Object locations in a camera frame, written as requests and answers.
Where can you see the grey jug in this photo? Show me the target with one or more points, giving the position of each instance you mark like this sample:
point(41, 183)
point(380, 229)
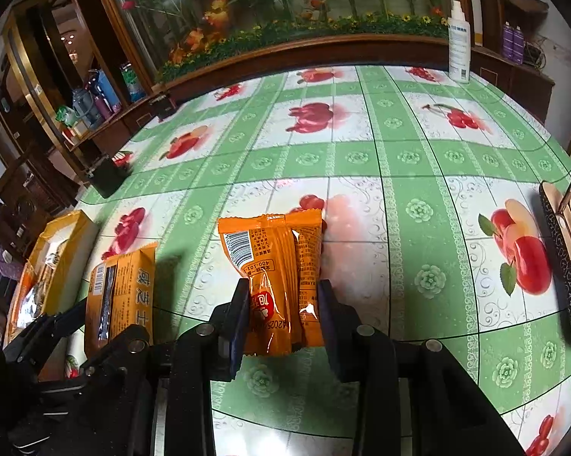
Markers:
point(83, 107)

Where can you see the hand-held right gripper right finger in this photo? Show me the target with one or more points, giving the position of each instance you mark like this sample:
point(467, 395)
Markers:
point(333, 332)

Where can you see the orange snack packet with barcode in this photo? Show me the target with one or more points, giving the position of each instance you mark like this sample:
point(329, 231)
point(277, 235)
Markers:
point(271, 266)

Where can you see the wooden chair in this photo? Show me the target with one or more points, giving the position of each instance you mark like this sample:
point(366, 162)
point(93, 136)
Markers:
point(19, 204)

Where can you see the pink bottle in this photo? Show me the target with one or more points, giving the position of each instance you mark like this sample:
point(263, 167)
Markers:
point(102, 108)

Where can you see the green fruit-print tablecloth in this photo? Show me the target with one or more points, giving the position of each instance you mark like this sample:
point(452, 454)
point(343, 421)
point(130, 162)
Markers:
point(409, 175)

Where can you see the wooden shelf unit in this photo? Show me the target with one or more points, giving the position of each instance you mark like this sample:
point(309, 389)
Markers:
point(43, 80)

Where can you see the yellow cardboard box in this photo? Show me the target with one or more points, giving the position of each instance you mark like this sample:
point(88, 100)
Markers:
point(69, 247)

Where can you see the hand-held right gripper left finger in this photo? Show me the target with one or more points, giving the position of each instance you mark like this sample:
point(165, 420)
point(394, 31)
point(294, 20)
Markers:
point(238, 327)

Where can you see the black box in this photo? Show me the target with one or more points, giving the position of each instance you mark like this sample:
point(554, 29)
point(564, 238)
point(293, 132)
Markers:
point(107, 178)
point(164, 108)

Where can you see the large orange black-band packet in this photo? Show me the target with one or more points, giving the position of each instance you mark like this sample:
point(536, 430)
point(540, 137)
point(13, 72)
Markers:
point(124, 289)

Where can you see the green and white packet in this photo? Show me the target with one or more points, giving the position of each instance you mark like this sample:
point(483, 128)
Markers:
point(66, 116)

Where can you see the blue thermos bottle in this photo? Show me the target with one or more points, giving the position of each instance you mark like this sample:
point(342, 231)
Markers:
point(107, 90)

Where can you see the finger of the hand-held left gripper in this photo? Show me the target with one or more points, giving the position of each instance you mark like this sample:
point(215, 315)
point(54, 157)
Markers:
point(95, 365)
point(48, 327)

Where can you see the white spray bottle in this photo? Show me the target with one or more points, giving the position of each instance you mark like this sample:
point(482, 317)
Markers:
point(458, 47)

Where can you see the purple spray can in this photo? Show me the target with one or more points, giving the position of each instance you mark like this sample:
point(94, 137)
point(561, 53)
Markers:
point(519, 46)
point(507, 42)

